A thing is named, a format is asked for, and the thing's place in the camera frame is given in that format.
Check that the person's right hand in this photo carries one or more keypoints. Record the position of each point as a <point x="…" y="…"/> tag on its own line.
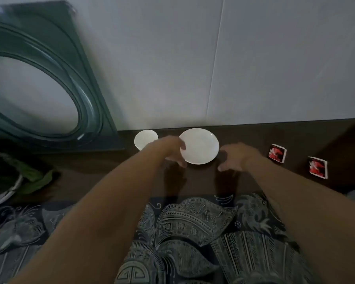
<point x="242" y="155"/>

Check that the person's left hand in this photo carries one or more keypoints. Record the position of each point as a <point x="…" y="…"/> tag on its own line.
<point x="168" y="149"/>

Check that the white cup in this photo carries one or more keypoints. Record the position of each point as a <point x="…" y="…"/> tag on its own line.
<point x="145" y="139"/>

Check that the white saucer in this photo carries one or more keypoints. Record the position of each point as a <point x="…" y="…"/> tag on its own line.
<point x="201" y="144"/>

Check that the red sachet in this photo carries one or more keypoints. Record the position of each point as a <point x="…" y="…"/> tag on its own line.
<point x="317" y="167"/>
<point x="277" y="153"/>

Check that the person's right forearm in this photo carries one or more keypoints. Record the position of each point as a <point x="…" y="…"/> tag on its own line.
<point x="307" y="212"/>

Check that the person's left forearm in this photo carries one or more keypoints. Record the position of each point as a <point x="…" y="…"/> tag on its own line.
<point x="100" y="212"/>

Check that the dark patterned table runner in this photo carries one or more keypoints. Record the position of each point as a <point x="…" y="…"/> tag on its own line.
<point x="195" y="227"/>

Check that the green glass panel round hole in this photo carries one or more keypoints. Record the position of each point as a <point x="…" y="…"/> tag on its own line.
<point x="88" y="70"/>

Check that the green potted plant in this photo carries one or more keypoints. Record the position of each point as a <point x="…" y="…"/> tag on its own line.
<point x="6" y="171"/>

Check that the white plant pot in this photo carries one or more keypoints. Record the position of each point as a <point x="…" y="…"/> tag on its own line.
<point x="0" y="198"/>

